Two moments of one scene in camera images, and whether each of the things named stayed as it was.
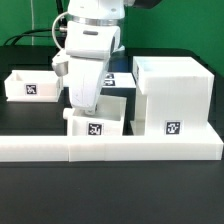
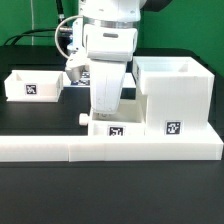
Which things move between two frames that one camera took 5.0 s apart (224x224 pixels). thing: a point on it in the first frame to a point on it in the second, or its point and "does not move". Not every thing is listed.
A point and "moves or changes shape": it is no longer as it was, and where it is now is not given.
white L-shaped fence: [84, 148] does not move
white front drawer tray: [108, 119] moves or changes shape
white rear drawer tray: [31, 86] does not move
